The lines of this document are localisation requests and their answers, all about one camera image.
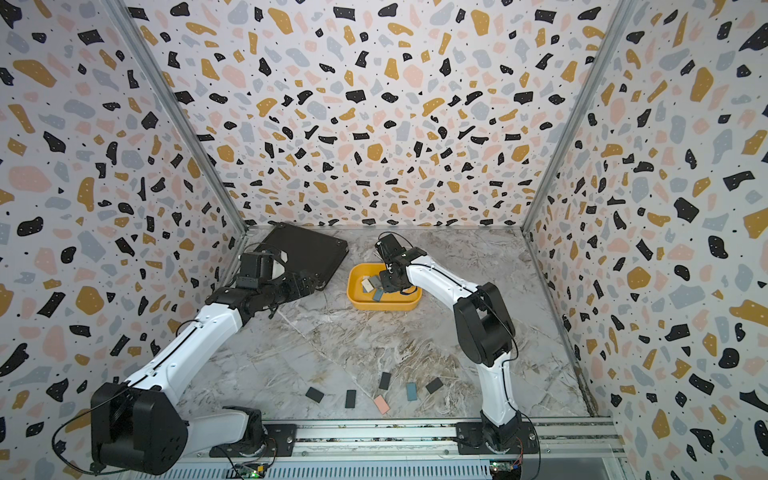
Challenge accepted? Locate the black eraser bottom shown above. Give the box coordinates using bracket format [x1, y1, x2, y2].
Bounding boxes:
[345, 390, 357, 409]

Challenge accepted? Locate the pink eraser bottom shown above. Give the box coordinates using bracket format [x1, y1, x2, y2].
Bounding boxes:
[374, 395, 390, 415]

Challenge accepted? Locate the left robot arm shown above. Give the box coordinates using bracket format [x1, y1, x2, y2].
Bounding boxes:
[91, 248, 322, 475]

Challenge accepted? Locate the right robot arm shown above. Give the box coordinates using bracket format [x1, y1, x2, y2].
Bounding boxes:
[375, 233, 523, 453]

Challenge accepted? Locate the yellow storage box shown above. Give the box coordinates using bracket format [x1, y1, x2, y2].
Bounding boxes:
[347, 263, 422, 311]

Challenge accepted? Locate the black flat case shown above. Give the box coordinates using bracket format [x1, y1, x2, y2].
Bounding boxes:
[256, 223, 349, 291]

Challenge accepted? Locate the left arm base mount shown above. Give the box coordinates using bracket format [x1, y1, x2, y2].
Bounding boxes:
[209, 423, 297, 462]

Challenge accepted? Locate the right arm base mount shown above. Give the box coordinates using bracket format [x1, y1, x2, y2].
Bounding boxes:
[455, 420, 540, 455]

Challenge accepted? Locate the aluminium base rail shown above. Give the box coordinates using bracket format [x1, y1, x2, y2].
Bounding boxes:
[116, 416, 628, 480]

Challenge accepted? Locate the left aluminium corner post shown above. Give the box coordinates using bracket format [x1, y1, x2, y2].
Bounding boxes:
[102, 1, 247, 237]

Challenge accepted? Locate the aluminium corner post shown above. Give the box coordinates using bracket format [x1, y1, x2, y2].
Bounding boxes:
[521, 0, 637, 234]
[102, 1, 247, 237]

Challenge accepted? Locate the right aluminium corner post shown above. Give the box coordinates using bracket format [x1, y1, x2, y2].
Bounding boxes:
[521, 0, 637, 234]

